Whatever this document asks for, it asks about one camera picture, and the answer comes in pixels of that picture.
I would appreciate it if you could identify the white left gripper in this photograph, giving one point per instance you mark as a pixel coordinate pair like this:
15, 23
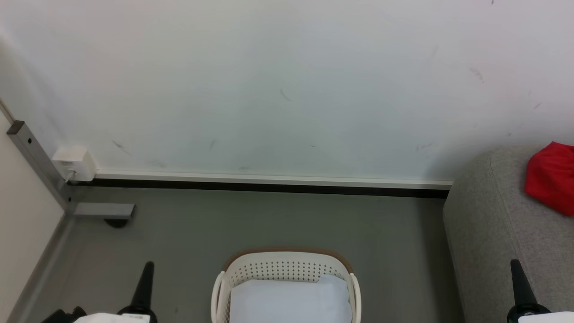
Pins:
114, 319

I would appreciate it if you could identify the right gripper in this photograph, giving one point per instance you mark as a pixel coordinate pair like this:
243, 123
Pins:
549, 318

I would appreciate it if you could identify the red and white jersey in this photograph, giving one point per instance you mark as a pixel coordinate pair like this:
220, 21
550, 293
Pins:
554, 179

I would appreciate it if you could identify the white perforated laundry basket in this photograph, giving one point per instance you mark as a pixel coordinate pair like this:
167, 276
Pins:
287, 267

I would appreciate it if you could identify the grey fabric sofa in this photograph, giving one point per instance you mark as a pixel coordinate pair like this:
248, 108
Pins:
493, 233

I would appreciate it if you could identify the cream partition panel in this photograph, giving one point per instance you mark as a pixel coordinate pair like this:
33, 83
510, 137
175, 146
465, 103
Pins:
22, 224

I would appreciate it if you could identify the pale white folded garment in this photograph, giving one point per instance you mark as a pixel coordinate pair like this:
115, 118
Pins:
289, 303

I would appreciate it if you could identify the black round frame foot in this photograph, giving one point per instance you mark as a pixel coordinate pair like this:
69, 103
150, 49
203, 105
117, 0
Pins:
116, 223

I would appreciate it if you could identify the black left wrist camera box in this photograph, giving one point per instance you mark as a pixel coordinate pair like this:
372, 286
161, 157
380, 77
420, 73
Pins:
63, 316

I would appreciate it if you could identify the white wall junction box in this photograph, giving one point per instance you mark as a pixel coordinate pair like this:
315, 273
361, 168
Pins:
75, 163

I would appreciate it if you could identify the white wall skirting trunking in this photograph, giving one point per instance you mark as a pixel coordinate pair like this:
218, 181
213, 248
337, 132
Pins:
269, 180

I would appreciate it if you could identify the grey metal frame post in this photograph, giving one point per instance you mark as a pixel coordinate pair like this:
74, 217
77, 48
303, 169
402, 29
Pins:
40, 161

